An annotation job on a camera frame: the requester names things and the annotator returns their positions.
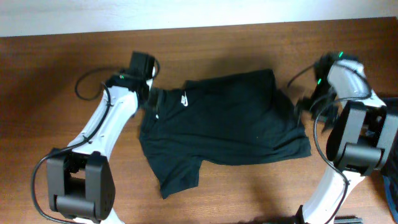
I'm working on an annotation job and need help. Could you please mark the right black camera cable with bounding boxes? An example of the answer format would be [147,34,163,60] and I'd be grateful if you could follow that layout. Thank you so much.
[285,62,373,224]

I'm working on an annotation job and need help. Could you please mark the black nike t-shirt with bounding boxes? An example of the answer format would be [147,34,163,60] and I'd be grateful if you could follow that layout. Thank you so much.
[139,69,311,198]

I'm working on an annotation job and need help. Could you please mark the blue denim jeans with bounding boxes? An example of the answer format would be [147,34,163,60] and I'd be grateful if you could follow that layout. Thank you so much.
[379,97,398,223]

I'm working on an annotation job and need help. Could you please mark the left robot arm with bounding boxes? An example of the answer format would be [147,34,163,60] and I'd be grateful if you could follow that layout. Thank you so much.
[44,52,160,223]

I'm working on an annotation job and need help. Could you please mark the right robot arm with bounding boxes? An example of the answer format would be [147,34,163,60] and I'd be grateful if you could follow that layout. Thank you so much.
[292,52,397,224]

